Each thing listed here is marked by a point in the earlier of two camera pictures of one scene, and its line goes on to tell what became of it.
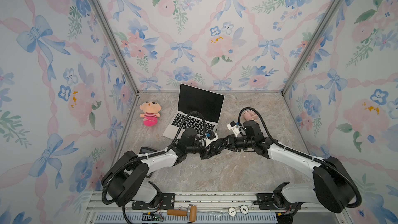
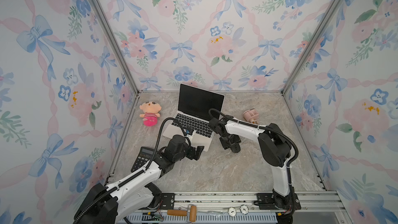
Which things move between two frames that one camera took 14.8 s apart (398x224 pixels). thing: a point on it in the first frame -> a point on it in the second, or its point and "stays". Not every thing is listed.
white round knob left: x=232 y=211 stays
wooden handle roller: x=190 y=213 stays
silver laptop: x=194 y=99 stays
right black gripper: x=230 y=141 -> x=235 y=141
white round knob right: x=244 y=209 stays
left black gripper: x=206 y=155 -> x=192 y=155
